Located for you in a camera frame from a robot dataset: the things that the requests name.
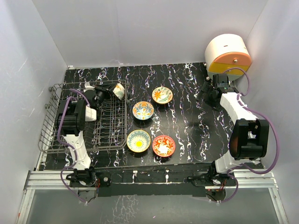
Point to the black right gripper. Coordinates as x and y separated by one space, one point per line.
207 88

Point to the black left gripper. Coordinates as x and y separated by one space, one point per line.
105 88

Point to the orange flower bowl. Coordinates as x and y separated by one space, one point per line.
162 95
119 91

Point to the blue orange pattern bowl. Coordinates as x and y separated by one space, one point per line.
143 110

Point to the grey wire dish rack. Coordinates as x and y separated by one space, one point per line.
108 132

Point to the yellow sun blue bowl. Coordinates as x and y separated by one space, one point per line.
138 141

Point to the red orange pattern bowl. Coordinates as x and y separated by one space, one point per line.
163 146

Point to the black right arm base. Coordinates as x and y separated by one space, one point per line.
211 178

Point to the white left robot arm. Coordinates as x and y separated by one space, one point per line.
73 113

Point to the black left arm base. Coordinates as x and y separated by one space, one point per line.
90 177

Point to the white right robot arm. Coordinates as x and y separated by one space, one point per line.
249 138

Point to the round white drawer cabinet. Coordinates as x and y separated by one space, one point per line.
228 54

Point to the aluminium front rail frame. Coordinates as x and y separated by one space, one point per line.
47 201

